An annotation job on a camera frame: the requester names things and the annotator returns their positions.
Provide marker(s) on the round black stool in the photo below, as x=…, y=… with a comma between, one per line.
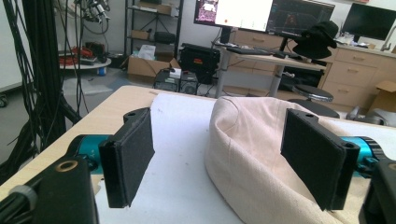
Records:
x=313, y=95

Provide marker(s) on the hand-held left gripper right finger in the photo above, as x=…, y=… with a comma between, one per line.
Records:
x=314, y=155

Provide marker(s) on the small dark monitor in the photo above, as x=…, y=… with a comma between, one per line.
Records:
x=370, y=21

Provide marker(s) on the large computer monitor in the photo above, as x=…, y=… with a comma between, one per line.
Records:
x=264, y=14

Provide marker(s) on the black electronic box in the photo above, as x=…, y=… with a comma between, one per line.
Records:
x=176, y=81

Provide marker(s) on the black keyboard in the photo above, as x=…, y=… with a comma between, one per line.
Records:
x=249, y=50

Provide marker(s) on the black metal shelf rack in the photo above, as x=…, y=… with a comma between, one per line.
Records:
x=152, y=28

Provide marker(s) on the white table mat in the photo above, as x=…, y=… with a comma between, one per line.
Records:
x=174, y=161

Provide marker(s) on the small cardboard box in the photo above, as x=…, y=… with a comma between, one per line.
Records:
x=384, y=95

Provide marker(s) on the black bucket hat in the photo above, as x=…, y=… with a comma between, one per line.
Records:
x=316, y=39

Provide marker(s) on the black equipment case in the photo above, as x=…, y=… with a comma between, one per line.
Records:
x=199, y=62

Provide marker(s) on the light wooden desk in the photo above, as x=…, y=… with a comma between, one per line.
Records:
x=274, y=60

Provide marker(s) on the open cardboard box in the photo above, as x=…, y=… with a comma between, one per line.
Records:
x=146, y=65

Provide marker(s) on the round white low table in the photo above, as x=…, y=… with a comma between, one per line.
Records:
x=85, y=63

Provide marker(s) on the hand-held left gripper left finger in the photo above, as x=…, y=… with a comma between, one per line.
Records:
x=130, y=155

